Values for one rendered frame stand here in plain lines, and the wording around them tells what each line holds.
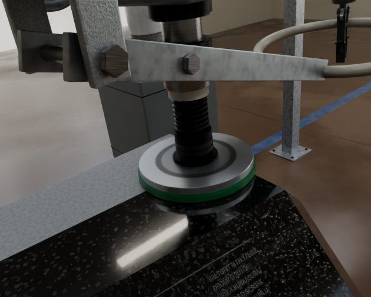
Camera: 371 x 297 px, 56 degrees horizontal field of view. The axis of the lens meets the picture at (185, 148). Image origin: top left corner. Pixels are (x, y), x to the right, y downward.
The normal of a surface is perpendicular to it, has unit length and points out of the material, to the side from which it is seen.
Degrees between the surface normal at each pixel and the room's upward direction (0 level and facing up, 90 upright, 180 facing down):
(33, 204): 0
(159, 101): 90
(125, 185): 0
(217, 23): 90
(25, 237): 0
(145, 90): 90
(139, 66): 90
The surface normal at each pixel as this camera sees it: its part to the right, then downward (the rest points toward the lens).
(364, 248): -0.11, -0.89
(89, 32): 0.73, 0.24
